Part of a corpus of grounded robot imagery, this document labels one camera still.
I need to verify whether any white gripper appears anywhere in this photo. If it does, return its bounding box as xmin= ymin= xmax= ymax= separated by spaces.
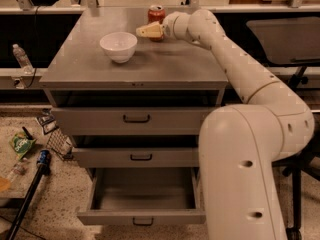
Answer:
xmin=136 ymin=12 xmax=187 ymax=40

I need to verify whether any red coke can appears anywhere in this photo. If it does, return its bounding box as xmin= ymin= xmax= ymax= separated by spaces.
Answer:
xmin=148 ymin=5 xmax=165 ymax=41

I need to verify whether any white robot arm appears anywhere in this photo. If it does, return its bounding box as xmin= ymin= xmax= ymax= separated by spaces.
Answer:
xmin=136 ymin=9 xmax=315 ymax=240

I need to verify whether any grey metal drawer cabinet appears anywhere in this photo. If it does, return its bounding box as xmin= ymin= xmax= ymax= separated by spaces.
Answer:
xmin=39 ymin=6 xmax=230 ymax=182

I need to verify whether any grey top drawer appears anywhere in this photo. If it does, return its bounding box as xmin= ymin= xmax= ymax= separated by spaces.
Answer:
xmin=52 ymin=107 xmax=212 ymax=136

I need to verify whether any grey drawer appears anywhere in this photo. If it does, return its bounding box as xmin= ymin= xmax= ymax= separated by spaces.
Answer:
xmin=72 ymin=148 xmax=199 ymax=168
xmin=52 ymin=107 xmax=212 ymax=136
xmin=77 ymin=167 xmax=205 ymax=226

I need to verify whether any grey middle drawer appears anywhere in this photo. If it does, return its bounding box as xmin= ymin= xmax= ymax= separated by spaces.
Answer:
xmin=72 ymin=148 xmax=199 ymax=168

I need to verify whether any grey bottom drawer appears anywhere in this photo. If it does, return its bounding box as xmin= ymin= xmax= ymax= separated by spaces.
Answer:
xmin=77 ymin=167 xmax=205 ymax=226

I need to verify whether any white ceramic bowl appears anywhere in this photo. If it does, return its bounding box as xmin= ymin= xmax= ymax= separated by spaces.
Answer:
xmin=99 ymin=32 xmax=138 ymax=63

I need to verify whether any clear plastic water bottle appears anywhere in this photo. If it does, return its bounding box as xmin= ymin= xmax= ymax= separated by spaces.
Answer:
xmin=13 ymin=44 xmax=34 ymax=75

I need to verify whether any black office chair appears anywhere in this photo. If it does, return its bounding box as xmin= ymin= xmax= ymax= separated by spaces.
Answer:
xmin=246 ymin=16 xmax=320 ymax=240

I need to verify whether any dark snack packet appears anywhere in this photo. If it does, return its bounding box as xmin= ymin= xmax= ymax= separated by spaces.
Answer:
xmin=36 ymin=109 xmax=58 ymax=135

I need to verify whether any checkered snack packet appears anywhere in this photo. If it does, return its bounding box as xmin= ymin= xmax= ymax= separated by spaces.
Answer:
xmin=47 ymin=128 xmax=72 ymax=156

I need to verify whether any black pole with blue band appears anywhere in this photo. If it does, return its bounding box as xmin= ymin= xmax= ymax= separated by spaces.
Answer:
xmin=5 ymin=150 xmax=51 ymax=240

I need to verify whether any green chip bag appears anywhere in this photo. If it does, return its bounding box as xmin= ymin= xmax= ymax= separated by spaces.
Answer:
xmin=9 ymin=132 xmax=36 ymax=160

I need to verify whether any crushed clear plastic bottle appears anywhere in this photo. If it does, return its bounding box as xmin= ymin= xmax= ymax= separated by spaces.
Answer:
xmin=7 ymin=160 xmax=28 ymax=183

